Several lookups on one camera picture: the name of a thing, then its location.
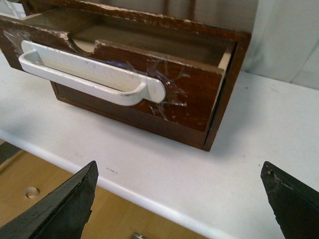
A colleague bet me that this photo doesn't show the dark wooden drawer cabinet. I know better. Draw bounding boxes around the dark wooden drawer cabinet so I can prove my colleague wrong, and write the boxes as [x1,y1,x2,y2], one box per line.
[22,0,258,151]

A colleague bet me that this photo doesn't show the brown wooden drawer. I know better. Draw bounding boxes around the brown wooden drawer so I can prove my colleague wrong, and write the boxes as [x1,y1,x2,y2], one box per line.
[0,7,234,132]

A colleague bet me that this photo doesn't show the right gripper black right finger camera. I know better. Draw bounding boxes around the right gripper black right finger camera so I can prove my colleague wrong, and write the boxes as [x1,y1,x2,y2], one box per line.
[261,161,319,239]

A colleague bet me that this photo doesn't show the white drawer handle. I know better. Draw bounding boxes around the white drawer handle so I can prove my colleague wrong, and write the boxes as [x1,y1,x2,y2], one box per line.
[18,40,166,106]

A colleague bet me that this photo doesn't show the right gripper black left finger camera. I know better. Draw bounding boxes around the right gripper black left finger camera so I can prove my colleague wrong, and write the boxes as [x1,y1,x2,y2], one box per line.
[0,161,98,239]

